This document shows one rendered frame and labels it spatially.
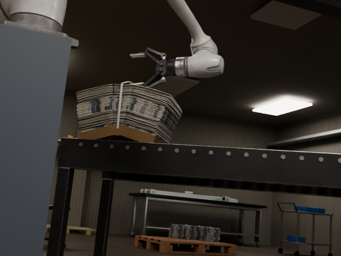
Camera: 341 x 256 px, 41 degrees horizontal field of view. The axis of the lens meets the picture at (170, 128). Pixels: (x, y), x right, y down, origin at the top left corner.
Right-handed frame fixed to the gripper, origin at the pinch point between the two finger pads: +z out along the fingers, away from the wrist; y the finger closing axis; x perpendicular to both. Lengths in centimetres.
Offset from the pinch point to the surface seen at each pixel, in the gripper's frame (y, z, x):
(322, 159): 46, -78, -23
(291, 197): -7, -109, 904
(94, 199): 10, 303, 732
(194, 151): 42, -33, -23
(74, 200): 15, 327, 688
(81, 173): -40, 317, 691
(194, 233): 75, 59, 549
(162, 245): 91, 87, 443
